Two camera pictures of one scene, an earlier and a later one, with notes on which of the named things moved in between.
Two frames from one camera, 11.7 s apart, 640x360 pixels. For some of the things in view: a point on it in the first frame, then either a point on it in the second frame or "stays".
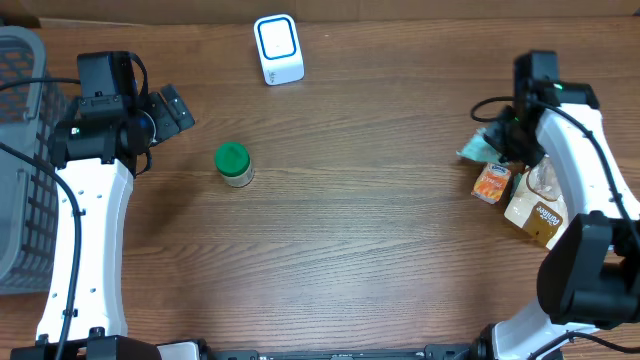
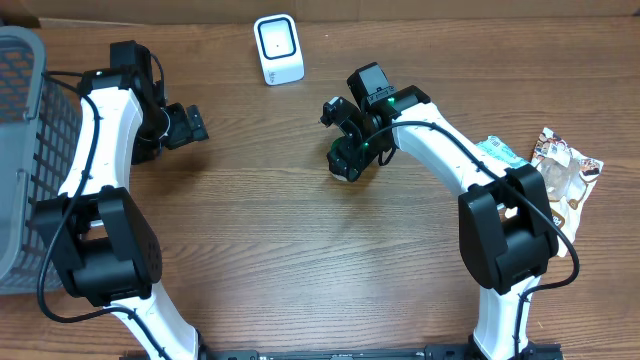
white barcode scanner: x=279 y=49 stays
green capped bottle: x=234 y=163 → x=337 y=157
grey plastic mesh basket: x=29 y=202 stays
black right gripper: x=495 y=136 → x=365 y=159
